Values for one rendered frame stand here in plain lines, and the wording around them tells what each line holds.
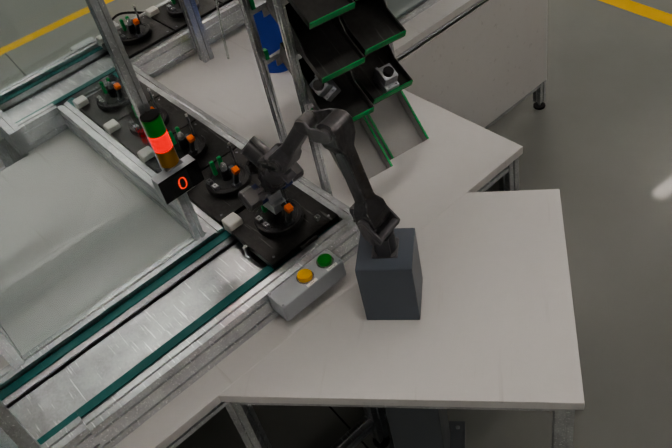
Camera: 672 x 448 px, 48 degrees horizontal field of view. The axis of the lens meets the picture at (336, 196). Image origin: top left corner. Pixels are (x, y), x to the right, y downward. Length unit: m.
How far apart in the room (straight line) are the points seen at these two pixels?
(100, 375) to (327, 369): 0.58
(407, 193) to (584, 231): 1.23
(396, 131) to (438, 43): 0.93
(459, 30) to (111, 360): 1.91
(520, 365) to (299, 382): 0.54
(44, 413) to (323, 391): 0.69
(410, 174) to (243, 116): 0.72
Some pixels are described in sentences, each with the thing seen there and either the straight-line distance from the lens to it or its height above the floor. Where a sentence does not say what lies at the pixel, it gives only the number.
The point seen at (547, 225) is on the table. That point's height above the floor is 0.86.
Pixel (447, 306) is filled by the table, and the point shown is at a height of 0.86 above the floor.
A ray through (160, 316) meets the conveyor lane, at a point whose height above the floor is 0.92.
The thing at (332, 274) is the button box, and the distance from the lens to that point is 2.00.
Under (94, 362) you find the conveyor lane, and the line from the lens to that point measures 2.10.
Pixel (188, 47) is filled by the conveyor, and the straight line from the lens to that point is 3.20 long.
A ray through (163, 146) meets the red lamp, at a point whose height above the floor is 1.33.
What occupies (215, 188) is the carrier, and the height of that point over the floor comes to 1.00.
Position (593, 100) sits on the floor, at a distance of 4.03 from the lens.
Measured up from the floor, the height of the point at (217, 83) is 0.86.
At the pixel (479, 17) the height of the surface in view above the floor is 0.75.
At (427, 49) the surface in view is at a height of 0.77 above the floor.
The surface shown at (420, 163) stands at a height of 0.86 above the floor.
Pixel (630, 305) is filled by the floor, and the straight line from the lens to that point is 3.11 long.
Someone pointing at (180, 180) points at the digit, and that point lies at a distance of 2.00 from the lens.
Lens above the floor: 2.43
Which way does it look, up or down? 42 degrees down
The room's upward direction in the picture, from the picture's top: 14 degrees counter-clockwise
